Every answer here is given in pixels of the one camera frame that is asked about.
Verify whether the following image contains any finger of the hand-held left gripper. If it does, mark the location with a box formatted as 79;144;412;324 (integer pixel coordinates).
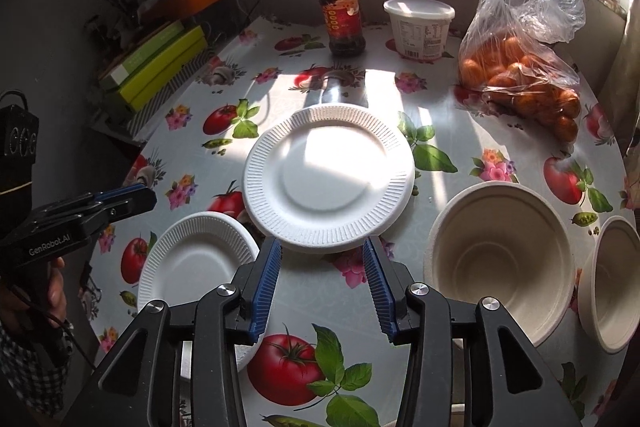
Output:
92;185;157;226

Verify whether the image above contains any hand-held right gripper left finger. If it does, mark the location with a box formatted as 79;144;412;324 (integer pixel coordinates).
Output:
62;238;283;427

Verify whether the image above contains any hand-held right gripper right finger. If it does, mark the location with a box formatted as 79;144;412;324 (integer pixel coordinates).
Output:
362;237;583;427

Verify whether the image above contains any small white paper plate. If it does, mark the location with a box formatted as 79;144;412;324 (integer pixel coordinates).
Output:
137;212;261;373

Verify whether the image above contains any beige paper bowl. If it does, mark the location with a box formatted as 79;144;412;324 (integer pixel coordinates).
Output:
424;182;576;348
577;216;640;354

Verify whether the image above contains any large white paper plate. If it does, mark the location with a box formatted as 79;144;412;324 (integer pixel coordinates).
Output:
242;104;416;255

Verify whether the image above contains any person's left forearm checked sleeve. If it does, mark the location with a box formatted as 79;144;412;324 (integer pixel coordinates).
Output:
0;322;68;414

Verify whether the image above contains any person's left hand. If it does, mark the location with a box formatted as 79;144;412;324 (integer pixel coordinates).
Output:
0;257;68;343

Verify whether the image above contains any bright green box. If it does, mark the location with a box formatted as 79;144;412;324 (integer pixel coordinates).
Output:
117;27;208;112

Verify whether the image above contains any pale green box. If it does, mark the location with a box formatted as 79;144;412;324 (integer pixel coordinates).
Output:
99;21;187;88

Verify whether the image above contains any tomato print tablecloth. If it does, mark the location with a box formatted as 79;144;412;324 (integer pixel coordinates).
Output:
82;17;637;427

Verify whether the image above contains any plastic bag of oranges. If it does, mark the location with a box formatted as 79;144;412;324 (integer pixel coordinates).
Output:
457;0;586;142

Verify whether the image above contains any white plastic tub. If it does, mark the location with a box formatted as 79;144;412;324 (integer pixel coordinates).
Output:
383;0;456;60

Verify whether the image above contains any red label sauce jar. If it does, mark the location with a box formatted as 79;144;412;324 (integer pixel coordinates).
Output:
315;0;367;56

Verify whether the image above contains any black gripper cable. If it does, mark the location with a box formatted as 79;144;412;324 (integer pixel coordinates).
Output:
12;287;98;370

